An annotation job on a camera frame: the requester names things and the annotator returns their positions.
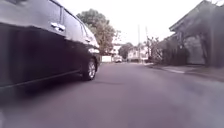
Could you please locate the white vehicle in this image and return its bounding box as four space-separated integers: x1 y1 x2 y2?
114 55 124 64

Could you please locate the white gate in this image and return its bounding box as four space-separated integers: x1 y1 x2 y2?
101 55 113 64

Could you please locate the cream building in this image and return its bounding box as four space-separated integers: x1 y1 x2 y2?
109 43 123 56

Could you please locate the dark round tree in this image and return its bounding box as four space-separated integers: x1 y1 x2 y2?
118 42 134 61

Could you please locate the utility pole with crossarm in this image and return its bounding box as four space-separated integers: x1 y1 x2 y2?
137 24 142 63

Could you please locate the large leafy tree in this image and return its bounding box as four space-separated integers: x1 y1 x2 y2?
76 8 118 56

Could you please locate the leaning utility pole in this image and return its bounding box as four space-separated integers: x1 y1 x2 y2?
144 26 150 62

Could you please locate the grey asphalt road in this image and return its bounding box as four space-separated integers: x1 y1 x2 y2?
0 62 224 128

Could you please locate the row of bushes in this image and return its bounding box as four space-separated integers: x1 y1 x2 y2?
149 36 188 66

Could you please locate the black car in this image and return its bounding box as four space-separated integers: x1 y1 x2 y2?
0 0 102 98

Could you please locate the concrete pavement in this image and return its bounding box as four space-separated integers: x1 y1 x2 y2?
145 62 224 83

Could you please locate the dark grey building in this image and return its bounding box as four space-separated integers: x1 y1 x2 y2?
168 0 224 67

